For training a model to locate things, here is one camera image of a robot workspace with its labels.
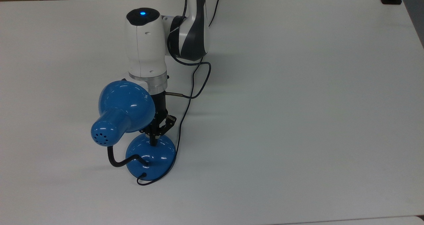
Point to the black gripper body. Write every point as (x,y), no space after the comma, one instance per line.
(160,106)

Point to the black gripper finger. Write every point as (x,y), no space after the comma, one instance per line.
(169,121)
(152,139)

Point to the blue desk lamp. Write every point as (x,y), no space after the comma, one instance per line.
(126,106)

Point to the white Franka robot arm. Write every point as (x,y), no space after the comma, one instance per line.
(145,46)

